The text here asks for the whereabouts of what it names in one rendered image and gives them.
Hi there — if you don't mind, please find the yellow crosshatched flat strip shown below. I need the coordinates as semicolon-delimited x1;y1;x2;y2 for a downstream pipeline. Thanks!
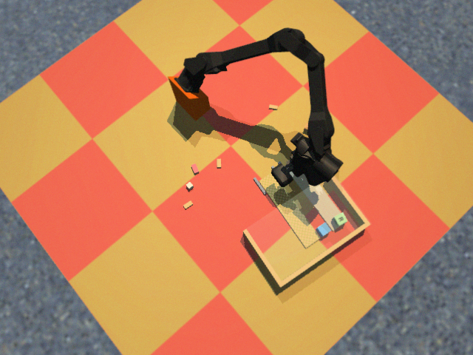
259;173;292;208

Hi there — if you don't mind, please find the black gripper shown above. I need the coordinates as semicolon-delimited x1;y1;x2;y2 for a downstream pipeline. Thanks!
271;150;313;187

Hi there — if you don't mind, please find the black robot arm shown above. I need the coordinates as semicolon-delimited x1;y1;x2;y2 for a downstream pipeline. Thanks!
174;27;344;186

